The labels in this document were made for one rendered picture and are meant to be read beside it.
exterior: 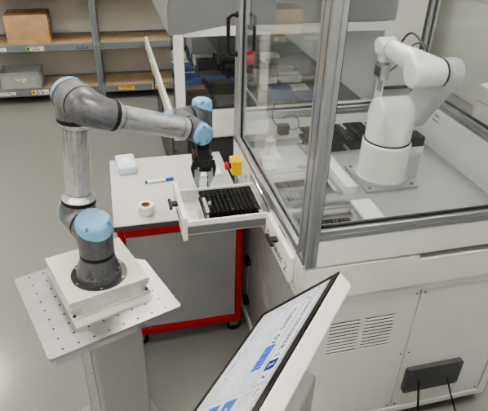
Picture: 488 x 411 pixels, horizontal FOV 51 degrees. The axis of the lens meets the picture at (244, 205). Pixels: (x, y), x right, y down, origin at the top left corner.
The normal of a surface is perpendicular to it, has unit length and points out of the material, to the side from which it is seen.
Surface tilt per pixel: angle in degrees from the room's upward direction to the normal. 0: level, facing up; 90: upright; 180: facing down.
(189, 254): 90
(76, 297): 2
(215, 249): 90
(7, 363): 0
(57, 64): 90
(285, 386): 40
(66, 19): 90
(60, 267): 2
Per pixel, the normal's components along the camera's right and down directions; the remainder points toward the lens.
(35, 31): 0.25, 0.51
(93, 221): 0.13, -0.79
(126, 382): 0.55, 0.46
